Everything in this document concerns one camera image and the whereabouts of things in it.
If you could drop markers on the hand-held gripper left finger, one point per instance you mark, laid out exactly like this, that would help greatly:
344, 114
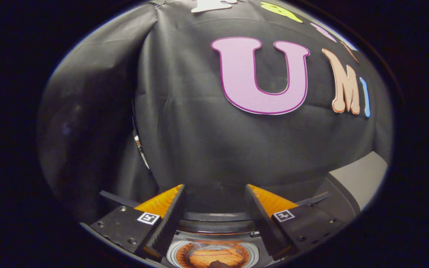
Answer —
166, 223

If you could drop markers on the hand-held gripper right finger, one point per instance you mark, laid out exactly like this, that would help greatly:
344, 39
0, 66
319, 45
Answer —
266, 223

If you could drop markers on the orange shirt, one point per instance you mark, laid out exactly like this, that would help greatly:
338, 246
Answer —
214, 256

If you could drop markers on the black backdrop cloth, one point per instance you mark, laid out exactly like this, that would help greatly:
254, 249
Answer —
199, 130

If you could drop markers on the beige cabinet with dark frame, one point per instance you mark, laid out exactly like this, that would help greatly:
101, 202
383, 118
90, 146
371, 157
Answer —
359, 178

